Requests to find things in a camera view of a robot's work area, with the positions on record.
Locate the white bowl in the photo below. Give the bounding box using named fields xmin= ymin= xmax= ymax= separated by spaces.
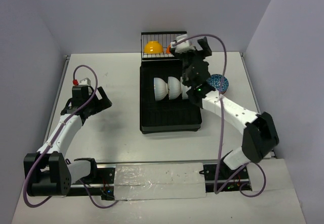
xmin=180 ymin=77 xmax=190 ymax=100
xmin=168 ymin=77 xmax=182 ymax=100
xmin=153 ymin=78 xmax=168 ymax=101

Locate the orange bowl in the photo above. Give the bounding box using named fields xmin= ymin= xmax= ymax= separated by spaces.
xmin=166 ymin=44 xmax=173 ymax=55

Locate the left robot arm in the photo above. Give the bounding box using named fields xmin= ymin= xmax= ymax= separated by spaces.
xmin=23 ymin=53 xmax=211 ymax=202

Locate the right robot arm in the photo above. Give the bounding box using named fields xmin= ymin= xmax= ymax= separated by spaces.
xmin=172 ymin=34 xmax=279 ymax=179

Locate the black dish rack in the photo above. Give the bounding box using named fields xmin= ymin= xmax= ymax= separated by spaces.
xmin=140 ymin=31 xmax=202 ymax=134

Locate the blue patterned bowl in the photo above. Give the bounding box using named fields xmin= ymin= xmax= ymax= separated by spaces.
xmin=207 ymin=74 xmax=229 ymax=94

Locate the white taped cover sheet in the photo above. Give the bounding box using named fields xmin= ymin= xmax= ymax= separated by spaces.
xmin=114 ymin=163 xmax=206 ymax=200

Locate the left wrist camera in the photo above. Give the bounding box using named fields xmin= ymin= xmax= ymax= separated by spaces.
xmin=72 ymin=78 xmax=91 ymax=86

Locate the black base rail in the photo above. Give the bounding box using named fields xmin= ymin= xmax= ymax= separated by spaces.
xmin=66 ymin=162 xmax=253 ymax=201

